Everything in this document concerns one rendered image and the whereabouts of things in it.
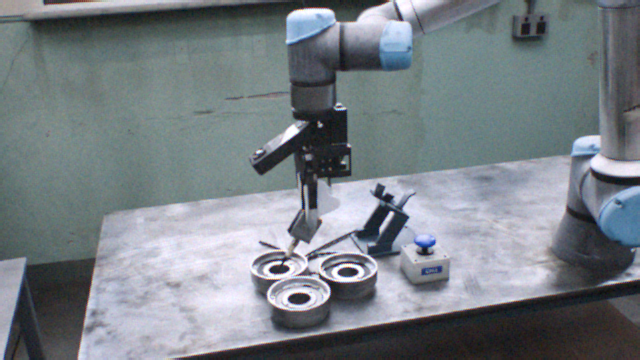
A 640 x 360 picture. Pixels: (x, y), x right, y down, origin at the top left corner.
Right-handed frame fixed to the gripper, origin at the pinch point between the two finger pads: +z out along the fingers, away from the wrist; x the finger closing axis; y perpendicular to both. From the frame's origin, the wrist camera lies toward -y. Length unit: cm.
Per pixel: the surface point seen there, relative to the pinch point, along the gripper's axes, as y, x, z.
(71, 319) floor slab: -65, 134, 94
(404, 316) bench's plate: 12.4, -14.5, 13.3
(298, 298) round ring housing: -3.6, -5.8, 11.6
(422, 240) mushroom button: 20.3, -3.4, 5.9
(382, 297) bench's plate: 11.0, -7.8, 13.3
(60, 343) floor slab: -68, 118, 94
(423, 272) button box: 19.5, -6.0, 10.9
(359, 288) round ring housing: 6.9, -7.5, 10.8
